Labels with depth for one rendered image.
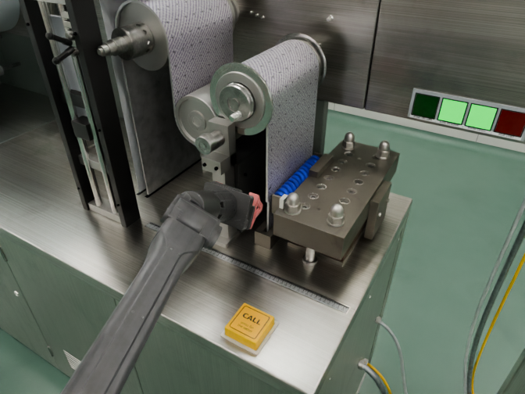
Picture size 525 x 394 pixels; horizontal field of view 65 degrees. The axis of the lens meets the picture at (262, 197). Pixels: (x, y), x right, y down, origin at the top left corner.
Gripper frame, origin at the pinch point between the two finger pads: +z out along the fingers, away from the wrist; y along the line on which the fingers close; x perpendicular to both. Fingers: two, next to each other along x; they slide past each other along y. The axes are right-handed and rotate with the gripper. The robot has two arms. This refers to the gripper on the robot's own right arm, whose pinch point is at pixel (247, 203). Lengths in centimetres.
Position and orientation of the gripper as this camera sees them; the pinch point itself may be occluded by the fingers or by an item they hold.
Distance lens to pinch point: 84.7
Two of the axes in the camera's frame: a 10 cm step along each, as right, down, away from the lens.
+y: 8.6, 2.8, -4.2
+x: 2.4, -9.6, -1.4
